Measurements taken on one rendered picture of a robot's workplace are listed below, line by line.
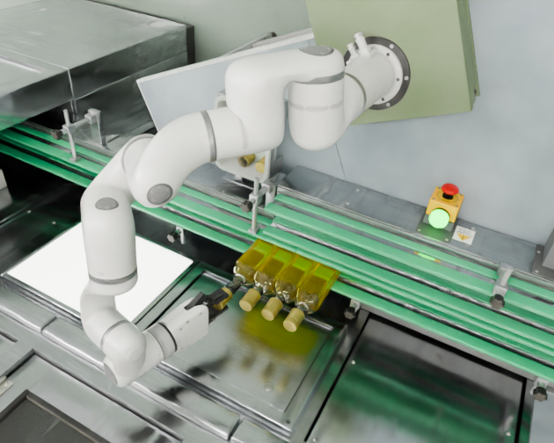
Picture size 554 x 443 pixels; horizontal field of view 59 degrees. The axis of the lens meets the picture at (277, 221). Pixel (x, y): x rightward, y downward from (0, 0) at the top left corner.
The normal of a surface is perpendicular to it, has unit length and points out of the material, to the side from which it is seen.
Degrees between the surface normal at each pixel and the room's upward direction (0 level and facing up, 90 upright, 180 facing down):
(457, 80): 4
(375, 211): 90
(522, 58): 0
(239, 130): 53
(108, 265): 39
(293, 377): 90
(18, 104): 90
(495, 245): 90
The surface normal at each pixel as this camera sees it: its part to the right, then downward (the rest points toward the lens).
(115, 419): 0.07, -0.79
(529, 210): -0.47, 0.51
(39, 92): 0.88, 0.33
